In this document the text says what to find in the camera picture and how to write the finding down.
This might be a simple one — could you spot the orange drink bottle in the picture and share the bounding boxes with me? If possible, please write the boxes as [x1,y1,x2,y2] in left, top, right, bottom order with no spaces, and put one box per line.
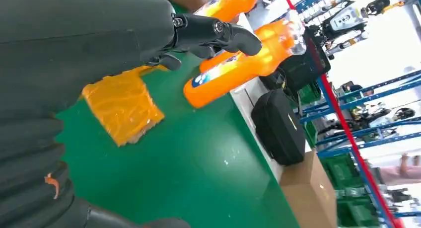
[183,10,306,109]
[194,0,266,23]

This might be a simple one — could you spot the black hard case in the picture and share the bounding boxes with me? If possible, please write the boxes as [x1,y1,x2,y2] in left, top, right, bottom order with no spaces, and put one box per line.
[251,88,306,166]

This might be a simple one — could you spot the green table mat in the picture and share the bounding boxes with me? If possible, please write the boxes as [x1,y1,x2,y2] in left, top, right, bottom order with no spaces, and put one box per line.
[54,0,300,228]

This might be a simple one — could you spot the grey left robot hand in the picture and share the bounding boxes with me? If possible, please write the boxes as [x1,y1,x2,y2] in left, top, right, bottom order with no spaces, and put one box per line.
[0,0,263,228]

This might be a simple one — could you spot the blue shelf rack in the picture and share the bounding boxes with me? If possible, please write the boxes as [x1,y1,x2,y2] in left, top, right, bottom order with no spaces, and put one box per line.
[294,0,421,228]

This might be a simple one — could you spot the green plastic crate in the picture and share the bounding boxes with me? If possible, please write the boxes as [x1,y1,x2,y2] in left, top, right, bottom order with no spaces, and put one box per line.
[320,152,362,191]
[297,81,322,105]
[337,197,380,228]

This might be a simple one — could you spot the red post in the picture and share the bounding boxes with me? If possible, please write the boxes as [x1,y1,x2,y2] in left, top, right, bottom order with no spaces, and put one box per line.
[280,0,405,228]

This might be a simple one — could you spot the white grey machine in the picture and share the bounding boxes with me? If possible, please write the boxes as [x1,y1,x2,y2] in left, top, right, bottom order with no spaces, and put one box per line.
[322,6,368,40]

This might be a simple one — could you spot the brown cardboard box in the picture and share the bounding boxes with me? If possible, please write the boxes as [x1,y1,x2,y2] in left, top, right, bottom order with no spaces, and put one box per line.
[280,149,339,228]

